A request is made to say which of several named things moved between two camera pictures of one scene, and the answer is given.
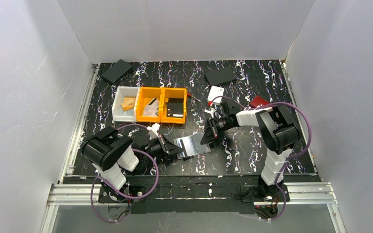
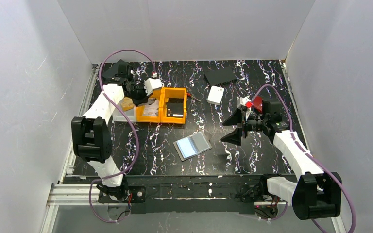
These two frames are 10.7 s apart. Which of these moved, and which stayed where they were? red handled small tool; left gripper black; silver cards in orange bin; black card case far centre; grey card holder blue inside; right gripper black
Moved: right gripper black; left gripper black
Stayed: black card case far centre; silver cards in orange bin; red handled small tool; grey card holder blue inside
